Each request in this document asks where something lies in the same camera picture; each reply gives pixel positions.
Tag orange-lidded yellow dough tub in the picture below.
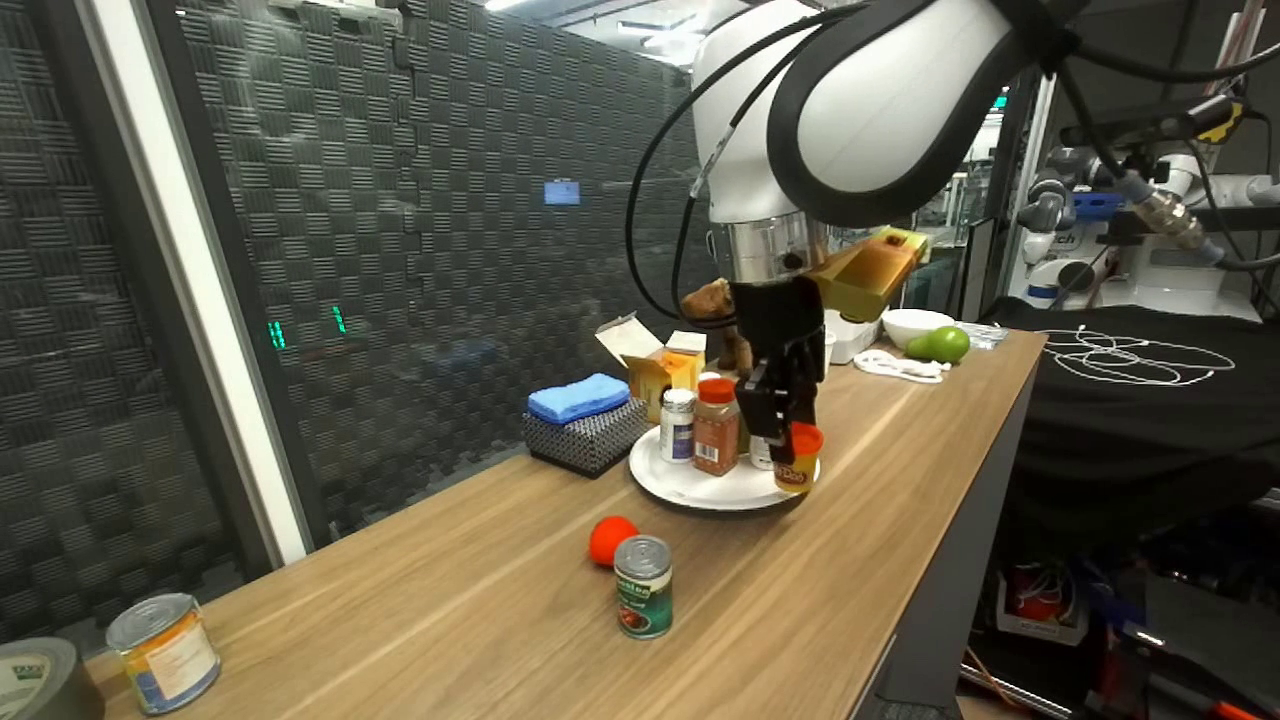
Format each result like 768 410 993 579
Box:
776 420 827 488

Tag black covered table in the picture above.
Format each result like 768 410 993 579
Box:
985 292 1280 534

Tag grey sleeved robot cable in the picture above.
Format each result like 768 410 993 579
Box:
1051 24 1280 274

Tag white-label tin can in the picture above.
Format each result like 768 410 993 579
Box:
99 592 227 720

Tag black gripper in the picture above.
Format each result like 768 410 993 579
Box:
727 272 827 456

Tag white window frame post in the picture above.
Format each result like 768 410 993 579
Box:
71 0 311 571

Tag open yellow cardboard box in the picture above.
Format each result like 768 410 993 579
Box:
593 312 711 423

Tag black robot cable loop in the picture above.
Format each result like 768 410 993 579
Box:
621 0 857 324

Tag white-capped blue-label bottle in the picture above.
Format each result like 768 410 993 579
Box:
655 385 698 467

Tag white cable bundle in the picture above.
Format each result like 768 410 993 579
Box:
1041 321 1239 393

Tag white plastic bucket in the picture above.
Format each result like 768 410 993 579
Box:
821 302 885 369

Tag white paper plate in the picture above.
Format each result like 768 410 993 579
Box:
624 420 827 515

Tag green-label tin can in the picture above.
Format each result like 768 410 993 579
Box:
613 530 674 639

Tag blue sponge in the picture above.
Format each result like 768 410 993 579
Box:
524 369 635 426

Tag white bowl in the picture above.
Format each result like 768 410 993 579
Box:
880 302 961 353

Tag background equipment rack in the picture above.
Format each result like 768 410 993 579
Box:
1013 74 1280 314

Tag orange-capped brown spice bottle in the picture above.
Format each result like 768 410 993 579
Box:
691 377 748 479

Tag orange ball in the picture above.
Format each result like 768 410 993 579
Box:
585 512 645 571

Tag grey tape roll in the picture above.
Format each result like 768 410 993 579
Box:
0 634 109 720

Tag dark grey block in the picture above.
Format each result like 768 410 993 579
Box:
520 394 653 479

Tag brown plush moose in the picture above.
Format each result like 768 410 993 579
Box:
680 272 750 381

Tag green fruit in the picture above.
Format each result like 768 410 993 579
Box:
902 321 974 369

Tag white rope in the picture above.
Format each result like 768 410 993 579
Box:
846 343 950 386

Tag tan wrist camera box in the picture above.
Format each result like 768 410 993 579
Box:
810 224 931 324

